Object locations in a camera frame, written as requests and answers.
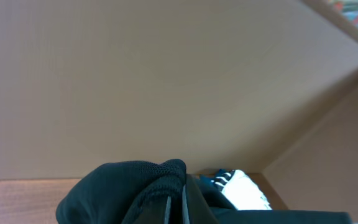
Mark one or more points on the black t-shirt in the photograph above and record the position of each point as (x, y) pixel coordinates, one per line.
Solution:
(117, 192)

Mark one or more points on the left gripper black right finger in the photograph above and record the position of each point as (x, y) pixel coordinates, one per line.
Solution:
(195, 210)

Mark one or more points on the blue folded garment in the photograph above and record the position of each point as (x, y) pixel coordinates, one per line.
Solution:
(216, 174)

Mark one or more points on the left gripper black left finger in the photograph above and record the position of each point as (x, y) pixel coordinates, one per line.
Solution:
(156, 212)

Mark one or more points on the white crumpled garment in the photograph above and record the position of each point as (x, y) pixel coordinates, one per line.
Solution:
(241, 191)

